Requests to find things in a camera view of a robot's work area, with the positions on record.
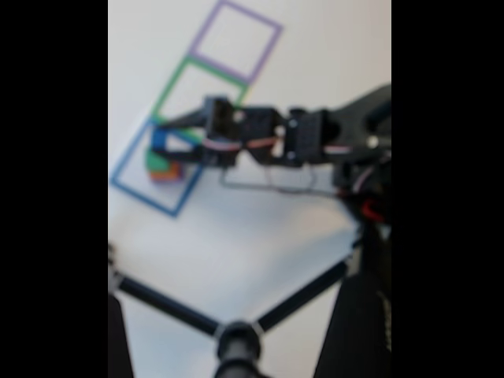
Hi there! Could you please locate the black red table clamp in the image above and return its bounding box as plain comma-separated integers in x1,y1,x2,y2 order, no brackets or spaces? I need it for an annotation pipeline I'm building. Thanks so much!
360,199,385,222

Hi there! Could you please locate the purple square frame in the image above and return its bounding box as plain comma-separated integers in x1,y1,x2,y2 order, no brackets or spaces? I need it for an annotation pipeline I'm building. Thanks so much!
188,0,284,86

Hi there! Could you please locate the green square frame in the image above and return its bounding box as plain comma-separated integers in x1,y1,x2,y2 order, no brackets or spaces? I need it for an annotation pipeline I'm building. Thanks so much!
151,55,250,146

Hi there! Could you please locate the green block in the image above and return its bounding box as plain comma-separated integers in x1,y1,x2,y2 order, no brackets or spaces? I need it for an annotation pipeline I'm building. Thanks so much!
146,149,171,170

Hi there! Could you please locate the blue square frame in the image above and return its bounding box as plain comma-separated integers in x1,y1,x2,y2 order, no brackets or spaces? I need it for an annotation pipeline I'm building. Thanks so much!
109,117,206,218

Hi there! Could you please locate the red white servo cable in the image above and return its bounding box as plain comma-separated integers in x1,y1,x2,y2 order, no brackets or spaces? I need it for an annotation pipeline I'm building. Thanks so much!
200,133,392,195

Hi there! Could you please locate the orange block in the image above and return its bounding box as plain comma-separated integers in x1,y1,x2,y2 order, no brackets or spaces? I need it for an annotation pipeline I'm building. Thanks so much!
149,161,182,182

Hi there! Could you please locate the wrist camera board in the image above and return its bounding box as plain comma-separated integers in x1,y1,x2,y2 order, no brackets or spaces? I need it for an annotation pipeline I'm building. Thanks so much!
202,95,242,142

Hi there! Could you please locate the purple block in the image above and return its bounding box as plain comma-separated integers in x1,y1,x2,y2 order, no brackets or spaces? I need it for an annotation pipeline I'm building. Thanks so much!
151,167,186,184

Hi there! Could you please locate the black camera tripod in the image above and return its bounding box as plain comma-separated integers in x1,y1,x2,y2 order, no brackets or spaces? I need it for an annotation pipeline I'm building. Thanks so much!
108,224,392,378

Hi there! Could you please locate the black cable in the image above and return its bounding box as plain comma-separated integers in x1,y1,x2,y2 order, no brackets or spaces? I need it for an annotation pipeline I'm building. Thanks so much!
218,167,347,197

